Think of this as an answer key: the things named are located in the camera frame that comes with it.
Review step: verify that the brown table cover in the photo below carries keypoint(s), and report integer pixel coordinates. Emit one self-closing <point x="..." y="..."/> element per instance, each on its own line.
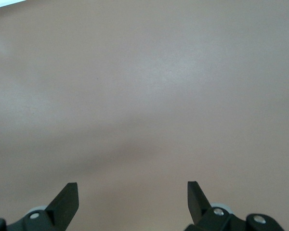
<point x="135" y="96"/>

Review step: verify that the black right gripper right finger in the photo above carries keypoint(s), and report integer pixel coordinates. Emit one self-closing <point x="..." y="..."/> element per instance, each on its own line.
<point x="197" y="202"/>

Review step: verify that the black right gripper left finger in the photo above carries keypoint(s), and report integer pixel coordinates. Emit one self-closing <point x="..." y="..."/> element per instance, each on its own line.
<point x="65" y="199"/>

